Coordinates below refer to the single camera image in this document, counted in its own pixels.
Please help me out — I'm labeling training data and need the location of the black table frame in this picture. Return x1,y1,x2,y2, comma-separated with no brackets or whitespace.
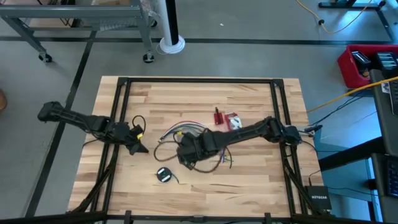
0,76,398,224

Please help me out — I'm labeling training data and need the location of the yellow cable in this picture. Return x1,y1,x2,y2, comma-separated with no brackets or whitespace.
306,76,398,114

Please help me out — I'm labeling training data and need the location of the red tape dispenser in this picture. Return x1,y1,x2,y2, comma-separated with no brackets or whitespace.
224,112,243,131

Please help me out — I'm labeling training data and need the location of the black desk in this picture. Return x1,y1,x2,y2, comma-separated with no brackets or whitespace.
369,68,398,224

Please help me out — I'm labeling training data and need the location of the white wire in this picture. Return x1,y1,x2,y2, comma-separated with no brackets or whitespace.
164,124,206,138

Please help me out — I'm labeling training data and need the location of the white pole base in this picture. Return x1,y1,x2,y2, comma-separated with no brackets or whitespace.
156,0,187,55

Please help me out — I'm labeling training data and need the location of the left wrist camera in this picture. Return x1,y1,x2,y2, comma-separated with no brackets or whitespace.
132,123,146,140

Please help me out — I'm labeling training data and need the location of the red terminal block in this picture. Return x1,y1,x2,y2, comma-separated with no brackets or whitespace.
213,107,225,126

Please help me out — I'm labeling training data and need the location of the black keyboard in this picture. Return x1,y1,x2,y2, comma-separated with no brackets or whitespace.
386,160,398,197

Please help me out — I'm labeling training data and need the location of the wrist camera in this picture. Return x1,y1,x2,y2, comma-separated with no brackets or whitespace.
181,133,200,150
132,123,146,140

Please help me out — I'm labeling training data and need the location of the wheeled grey frame workbench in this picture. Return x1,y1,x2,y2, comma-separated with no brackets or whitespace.
0,0,158,64

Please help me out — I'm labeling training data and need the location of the red storage bin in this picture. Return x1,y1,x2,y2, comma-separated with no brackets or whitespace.
337,44,398,90

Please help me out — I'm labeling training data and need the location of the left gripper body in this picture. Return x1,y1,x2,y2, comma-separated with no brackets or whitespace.
110,121,139,147

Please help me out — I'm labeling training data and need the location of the black floor stand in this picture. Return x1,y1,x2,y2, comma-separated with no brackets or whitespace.
318,0,398,43

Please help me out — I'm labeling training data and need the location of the black handheld device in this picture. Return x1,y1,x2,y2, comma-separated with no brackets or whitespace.
374,52,398,79
351,50,372,75

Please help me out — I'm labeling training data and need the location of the orange floor cord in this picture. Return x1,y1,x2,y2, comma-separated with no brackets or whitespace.
294,0,374,35

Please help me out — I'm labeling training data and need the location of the black cable spool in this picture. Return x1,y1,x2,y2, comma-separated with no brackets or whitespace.
156,166,173,184

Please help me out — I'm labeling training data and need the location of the white fan cord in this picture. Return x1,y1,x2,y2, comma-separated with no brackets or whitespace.
154,42,167,56

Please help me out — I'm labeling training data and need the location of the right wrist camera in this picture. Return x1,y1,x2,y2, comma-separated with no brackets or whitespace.
181,133,200,150

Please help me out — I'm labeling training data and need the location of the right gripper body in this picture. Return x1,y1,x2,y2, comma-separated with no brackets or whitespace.
177,131,220,165

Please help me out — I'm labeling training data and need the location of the black Netgear switch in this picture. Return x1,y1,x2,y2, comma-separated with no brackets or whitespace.
303,185,333,211

